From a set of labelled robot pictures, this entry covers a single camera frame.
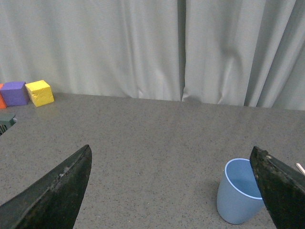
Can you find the grey curtain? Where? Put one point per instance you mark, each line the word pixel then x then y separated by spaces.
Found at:
pixel 235 52

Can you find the purple foam cube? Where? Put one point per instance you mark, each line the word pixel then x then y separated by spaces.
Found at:
pixel 15 93

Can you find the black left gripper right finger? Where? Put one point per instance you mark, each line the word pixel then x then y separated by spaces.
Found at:
pixel 282 189

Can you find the blue plastic cup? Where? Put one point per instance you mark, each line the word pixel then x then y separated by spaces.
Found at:
pixel 238 197

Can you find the light wooden chopstick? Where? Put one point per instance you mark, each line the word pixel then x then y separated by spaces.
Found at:
pixel 301 169

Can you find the dark green slatted object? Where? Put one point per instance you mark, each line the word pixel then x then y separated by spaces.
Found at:
pixel 6 122

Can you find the orange foam cube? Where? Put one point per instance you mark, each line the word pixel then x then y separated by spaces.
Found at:
pixel 2 102

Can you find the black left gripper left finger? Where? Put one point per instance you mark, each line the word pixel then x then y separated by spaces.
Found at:
pixel 53 201

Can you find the yellow foam cube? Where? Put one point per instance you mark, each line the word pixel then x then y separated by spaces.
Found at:
pixel 40 93

